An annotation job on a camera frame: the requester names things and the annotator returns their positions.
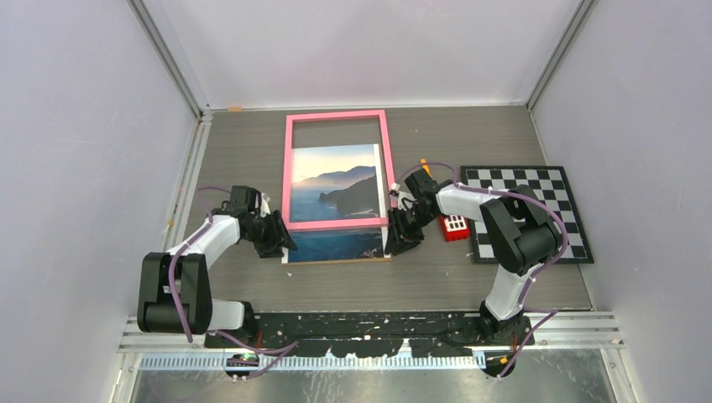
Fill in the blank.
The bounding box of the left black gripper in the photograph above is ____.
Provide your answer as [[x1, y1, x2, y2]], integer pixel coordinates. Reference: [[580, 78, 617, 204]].
[[243, 211, 296, 259]]

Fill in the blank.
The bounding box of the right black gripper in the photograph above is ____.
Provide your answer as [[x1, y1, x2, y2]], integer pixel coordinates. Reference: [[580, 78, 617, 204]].
[[385, 204, 437, 256]]

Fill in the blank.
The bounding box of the pink picture frame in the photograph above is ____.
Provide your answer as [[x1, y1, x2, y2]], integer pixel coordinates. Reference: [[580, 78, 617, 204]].
[[281, 109, 395, 232]]

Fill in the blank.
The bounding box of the landscape photo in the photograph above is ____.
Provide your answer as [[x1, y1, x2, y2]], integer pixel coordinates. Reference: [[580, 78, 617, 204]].
[[281, 144, 390, 265]]

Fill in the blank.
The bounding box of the orange handled screwdriver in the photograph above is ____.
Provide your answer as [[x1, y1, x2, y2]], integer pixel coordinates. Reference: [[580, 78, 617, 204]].
[[420, 159, 432, 175]]

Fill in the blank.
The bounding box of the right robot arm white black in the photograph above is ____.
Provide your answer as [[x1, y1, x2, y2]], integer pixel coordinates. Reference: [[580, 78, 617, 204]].
[[384, 169, 568, 345]]

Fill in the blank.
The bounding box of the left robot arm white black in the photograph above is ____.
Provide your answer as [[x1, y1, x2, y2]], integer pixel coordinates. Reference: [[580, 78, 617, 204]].
[[137, 186, 297, 348]]

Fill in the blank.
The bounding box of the red white toy block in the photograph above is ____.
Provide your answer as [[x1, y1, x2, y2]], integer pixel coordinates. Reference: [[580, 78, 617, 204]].
[[438, 215, 470, 243]]

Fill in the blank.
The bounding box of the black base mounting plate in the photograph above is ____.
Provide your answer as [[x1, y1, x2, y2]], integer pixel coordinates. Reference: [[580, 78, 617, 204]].
[[229, 311, 531, 359]]

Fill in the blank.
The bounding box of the black white checkerboard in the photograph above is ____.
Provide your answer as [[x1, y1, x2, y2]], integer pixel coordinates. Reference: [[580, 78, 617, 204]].
[[460, 165, 594, 264]]

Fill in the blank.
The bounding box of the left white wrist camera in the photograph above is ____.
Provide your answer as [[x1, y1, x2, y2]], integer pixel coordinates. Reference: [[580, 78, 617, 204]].
[[255, 192, 271, 217]]

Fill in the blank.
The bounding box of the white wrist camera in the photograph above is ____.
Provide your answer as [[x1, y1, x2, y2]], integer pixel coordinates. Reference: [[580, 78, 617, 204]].
[[389, 182, 411, 210], [255, 192, 271, 217]]

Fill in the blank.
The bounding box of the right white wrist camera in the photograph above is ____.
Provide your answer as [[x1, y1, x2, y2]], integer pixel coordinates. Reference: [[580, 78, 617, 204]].
[[389, 182, 411, 210]]

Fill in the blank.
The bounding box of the aluminium rail frame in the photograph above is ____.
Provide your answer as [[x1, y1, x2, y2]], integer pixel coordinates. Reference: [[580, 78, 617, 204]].
[[119, 311, 624, 372]]

